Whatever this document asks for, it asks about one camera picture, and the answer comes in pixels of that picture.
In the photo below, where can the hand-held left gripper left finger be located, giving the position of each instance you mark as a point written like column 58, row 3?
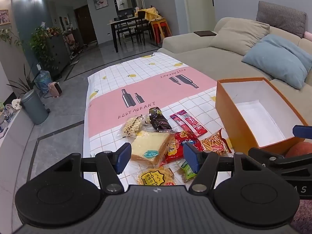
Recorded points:
column 123, row 156

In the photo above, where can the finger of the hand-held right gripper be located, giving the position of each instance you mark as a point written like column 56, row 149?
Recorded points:
column 264, row 154
column 303, row 130

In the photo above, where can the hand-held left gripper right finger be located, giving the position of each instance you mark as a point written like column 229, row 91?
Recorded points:
column 191, row 159

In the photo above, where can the green snack packet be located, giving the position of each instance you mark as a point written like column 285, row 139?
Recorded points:
column 185, row 171

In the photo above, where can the red snack packet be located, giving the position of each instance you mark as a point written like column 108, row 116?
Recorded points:
column 176, row 148

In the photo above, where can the sliced bread sandwich packet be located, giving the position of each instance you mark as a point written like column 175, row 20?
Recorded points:
column 148, row 146

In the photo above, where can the orange stick snack packet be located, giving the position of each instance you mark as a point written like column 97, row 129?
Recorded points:
column 214, row 143

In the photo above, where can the clear popcorn bag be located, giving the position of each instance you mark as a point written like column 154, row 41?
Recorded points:
column 131, row 125

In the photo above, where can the red sausage packet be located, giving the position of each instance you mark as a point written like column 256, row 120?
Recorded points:
column 192, row 124

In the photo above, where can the yellow waffle cookie packet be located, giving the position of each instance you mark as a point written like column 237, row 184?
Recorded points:
column 153, row 176

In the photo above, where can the orange cardboard box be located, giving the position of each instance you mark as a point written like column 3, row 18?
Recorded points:
column 234, row 117

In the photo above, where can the dark brown snack packet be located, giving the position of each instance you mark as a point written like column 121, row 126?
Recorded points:
column 159, row 120

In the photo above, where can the reddish round object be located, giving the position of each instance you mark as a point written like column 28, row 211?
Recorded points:
column 298, row 150

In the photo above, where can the light blue cushion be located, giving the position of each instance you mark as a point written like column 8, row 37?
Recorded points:
column 277, row 58

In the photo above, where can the pink and white printed tablecloth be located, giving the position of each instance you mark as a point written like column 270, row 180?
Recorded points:
column 146, row 82

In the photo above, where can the pink space heater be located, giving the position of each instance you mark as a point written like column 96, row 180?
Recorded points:
column 55, row 90

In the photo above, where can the pink cushion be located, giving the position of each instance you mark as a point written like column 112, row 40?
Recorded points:
column 308, row 35

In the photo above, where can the grey trash bin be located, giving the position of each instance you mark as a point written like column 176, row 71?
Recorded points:
column 35, row 107

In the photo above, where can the beige sofa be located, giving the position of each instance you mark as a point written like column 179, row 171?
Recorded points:
column 199, row 58

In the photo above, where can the white low cabinet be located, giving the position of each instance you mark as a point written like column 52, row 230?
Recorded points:
column 14, row 141

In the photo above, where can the blue water jug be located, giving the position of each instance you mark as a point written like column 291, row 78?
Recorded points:
column 43, row 80

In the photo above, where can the beige cushion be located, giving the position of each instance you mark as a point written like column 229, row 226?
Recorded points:
column 241, row 36

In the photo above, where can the grey cushion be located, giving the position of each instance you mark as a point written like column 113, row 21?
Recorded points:
column 280, row 17

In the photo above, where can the dark grey drawer cabinet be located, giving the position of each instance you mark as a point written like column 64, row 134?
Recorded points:
column 58, row 53

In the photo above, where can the small toys and figures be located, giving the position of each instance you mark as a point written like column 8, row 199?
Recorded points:
column 11, row 109

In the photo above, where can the spiky snake plant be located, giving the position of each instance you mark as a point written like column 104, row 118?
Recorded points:
column 23, row 82

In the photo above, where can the black dining chair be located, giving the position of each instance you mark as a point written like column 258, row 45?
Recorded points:
column 123, row 30
column 142, row 26

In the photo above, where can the dark tray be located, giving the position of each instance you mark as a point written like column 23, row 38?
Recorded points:
column 204, row 33

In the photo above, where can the shelf with plush toys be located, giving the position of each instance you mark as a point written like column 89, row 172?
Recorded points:
column 72, row 40

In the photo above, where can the red plastic stool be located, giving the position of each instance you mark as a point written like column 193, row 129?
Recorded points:
column 160, row 29

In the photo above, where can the dark dining table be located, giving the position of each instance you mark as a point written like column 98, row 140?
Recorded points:
column 121, row 22

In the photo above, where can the dark wooden door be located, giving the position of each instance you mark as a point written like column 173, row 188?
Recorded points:
column 85, row 24

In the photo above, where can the leafy green potted plant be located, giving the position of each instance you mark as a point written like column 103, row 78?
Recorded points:
column 40, row 43

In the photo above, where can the yellow cloth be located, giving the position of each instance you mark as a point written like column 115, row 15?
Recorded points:
column 152, row 14

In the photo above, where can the hanging vine plant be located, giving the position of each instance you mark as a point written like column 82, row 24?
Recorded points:
column 8, row 35

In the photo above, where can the pink framed wall picture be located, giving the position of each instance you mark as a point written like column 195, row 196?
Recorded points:
column 3, row 17

